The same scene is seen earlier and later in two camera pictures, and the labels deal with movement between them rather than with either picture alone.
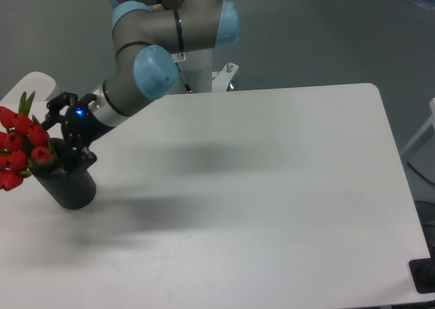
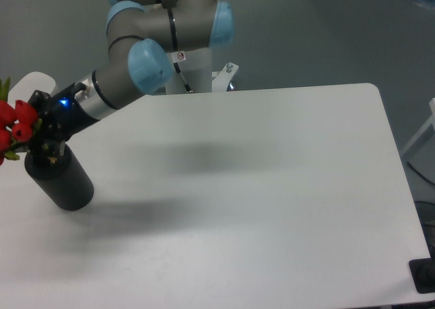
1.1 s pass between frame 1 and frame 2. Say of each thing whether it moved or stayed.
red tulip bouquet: moved
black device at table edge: stayed
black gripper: moved
